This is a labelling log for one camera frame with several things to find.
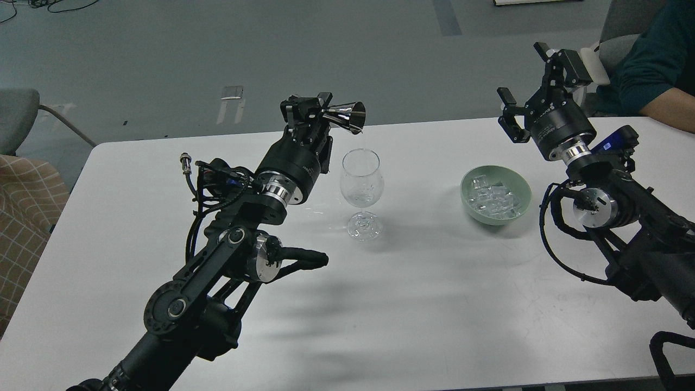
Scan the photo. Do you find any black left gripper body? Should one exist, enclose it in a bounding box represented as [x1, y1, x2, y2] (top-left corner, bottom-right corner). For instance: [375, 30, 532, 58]
[256, 122, 333, 205]

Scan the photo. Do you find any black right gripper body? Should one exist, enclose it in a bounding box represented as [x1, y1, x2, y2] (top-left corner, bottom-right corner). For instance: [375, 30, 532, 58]
[524, 98, 596, 162]

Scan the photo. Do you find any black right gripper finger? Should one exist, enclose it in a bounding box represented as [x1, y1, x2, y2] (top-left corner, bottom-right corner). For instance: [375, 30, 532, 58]
[497, 87, 531, 143]
[534, 42, 593, 106]

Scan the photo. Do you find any steel cocktail jigger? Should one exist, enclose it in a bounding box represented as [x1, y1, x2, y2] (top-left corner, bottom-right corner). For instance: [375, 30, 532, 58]
[322, 102, 367, 135]

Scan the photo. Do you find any clear ice cube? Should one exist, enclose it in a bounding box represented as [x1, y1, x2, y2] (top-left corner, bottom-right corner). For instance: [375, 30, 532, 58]
[471, 175, 491, 191]

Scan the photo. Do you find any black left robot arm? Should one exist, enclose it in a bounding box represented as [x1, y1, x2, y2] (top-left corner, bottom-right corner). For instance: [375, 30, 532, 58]
[72, 92, 332, 390]

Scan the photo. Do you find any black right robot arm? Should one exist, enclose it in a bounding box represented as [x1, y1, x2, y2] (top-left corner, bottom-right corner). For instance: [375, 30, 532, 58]
[497, 42, 693, 327]

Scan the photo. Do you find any clear wine glass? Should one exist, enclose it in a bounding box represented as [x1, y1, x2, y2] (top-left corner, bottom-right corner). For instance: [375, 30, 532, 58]
[340, 148, 384, 242]

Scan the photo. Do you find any metal floor plate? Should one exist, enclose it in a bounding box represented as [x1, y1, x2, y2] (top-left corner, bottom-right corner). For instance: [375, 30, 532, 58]
[220, 86, 244, 100]

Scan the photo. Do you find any green bowl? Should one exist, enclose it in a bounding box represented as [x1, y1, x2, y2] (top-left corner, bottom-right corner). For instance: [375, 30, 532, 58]
[460, 165, 532, 226]

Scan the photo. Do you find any grey office chair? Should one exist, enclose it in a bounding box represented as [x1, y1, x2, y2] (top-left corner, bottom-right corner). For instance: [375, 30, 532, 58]
[578, 0, 668, 117]

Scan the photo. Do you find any person in dark shirt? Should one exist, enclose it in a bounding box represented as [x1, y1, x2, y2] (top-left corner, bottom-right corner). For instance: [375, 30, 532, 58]
[595, 1, 694, 133]

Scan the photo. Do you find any grey chair left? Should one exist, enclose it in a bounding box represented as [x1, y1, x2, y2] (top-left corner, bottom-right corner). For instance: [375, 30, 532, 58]
[1, 87, 97, 156]

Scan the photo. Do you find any black floor cable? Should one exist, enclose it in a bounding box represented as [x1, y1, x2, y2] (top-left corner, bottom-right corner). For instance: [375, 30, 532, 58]
[0, 0, 101, 23]

